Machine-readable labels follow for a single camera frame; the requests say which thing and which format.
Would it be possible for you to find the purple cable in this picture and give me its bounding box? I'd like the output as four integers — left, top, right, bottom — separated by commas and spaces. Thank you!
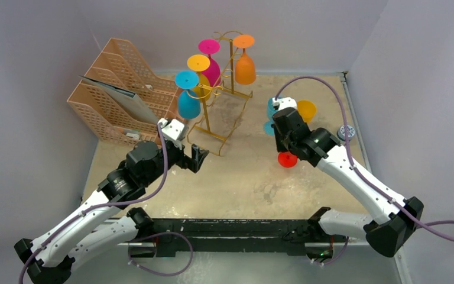
17, 123, 195, 284
274, 76, 454, 267

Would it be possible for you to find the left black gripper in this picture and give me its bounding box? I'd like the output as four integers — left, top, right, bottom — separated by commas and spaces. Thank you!
142, 135, 207, 186

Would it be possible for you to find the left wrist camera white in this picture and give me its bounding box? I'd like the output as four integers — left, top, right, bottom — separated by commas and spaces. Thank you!
158, 118, 188, 150

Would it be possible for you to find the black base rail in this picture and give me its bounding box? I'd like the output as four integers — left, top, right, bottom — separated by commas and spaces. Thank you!
129, 209, 346, 260

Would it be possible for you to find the orange wine glass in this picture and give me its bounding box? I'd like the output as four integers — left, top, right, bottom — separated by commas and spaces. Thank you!
233, 34, 256, 85

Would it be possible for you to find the red wine glass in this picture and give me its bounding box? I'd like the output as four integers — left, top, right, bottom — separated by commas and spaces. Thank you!
277, 151, 298, 168

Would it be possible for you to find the blue wine glass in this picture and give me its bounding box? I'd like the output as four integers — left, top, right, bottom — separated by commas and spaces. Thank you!
263, 98, 277, 136
175, 70, 200, 120

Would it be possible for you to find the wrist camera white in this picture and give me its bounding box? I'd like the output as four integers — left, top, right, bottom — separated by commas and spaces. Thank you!
158, 118, 188, 150
271, 97, 297, 112

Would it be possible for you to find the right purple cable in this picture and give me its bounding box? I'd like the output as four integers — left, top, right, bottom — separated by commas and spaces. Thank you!
274, 76, 454, 267

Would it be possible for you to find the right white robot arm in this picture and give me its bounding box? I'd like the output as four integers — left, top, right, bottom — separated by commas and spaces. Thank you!
272, 108, 424, 257

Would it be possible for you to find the grey folder in organizer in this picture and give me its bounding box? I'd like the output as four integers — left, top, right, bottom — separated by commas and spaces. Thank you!
79, 75, 159, 124

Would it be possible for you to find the gold wire glass rack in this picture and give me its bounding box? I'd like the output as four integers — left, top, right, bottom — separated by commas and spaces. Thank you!
186, 30, 254, 156

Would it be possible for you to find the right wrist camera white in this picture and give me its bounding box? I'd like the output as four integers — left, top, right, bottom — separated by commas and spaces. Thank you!
271, 97, 297, 112

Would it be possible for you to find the yellow wine glass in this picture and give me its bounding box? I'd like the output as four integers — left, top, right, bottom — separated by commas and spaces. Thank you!
187, 54, 210, 101
297, 100, 317, 123

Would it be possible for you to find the magenta wine glass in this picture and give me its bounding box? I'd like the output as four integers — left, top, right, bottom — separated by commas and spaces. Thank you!
198, 39, 221, 87

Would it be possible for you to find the pink plastic file organizer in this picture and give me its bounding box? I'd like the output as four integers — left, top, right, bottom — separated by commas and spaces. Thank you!
67, 38, 186, 146

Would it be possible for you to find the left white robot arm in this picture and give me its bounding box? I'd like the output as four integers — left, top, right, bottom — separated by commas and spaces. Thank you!
14, 140, 209, 283

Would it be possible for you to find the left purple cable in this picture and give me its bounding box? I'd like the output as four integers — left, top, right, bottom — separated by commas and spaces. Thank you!
17, 123, 195, 284

